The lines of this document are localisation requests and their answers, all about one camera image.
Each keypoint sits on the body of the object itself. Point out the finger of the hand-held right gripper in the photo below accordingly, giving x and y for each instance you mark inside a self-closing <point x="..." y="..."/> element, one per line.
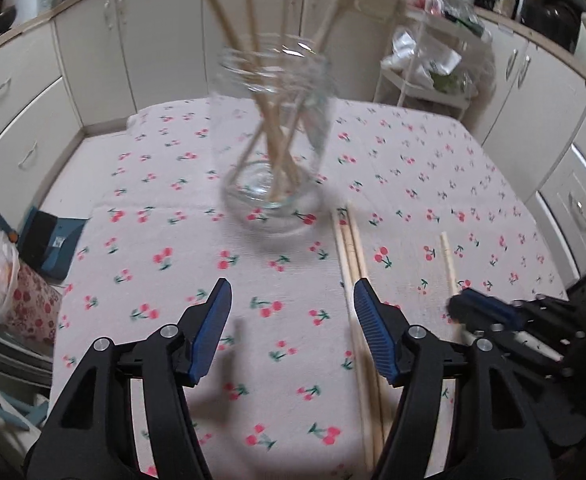
<point x="493" y="306"/>
<point x="473" y="322"/>

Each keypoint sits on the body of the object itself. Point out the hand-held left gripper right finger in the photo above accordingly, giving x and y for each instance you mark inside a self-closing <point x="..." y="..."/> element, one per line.
<point x="373" y="325"/>

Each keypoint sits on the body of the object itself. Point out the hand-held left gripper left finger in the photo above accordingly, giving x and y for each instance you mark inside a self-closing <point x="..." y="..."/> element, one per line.
<point x="208" y="330"/>

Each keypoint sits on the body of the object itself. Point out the single wooden chopstick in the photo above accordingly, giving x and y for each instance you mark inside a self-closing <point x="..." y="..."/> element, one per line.
<point x="355" y="240"/>
<point x="347" y="252"/>
<point x="449" y="260"/>

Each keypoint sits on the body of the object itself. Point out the wooden sticks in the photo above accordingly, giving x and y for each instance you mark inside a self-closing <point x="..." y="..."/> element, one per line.
<point x="339" y="250"/>

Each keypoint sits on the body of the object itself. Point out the clear glass jar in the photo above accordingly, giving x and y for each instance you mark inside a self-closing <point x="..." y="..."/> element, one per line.
<point x="273" y="217"/>

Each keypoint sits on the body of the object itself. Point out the bunch of wooden chopsticks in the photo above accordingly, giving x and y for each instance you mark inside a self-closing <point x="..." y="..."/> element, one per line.
<point x="278" y="170"/>

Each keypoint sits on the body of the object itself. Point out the cherry print tablecloth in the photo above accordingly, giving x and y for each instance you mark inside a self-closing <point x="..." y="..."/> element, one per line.
<point x="173" y="270"/>

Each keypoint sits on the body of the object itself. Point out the white rolling cart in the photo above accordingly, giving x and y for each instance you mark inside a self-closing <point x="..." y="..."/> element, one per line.
<point x="423" y="92"/>

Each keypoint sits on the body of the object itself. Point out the green vegetable bag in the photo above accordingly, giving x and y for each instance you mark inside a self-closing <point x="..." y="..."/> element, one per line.
<point x="445" y="82"/>

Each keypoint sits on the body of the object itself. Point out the white plastic bag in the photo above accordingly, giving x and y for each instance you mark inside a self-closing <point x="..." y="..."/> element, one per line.
<point x="413" y="55"/>

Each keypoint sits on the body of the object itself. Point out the black cooker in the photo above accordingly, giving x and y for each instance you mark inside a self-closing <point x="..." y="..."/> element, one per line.
<point x="553" y="20"/>

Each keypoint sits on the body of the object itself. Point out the white kitchen base cabinets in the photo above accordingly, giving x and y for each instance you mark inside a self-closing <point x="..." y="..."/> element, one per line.
<point x="98" y="50"/>

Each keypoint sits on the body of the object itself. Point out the crumpled clear plastic bag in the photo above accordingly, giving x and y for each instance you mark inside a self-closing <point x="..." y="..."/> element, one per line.
<point x="453" y="5"/>

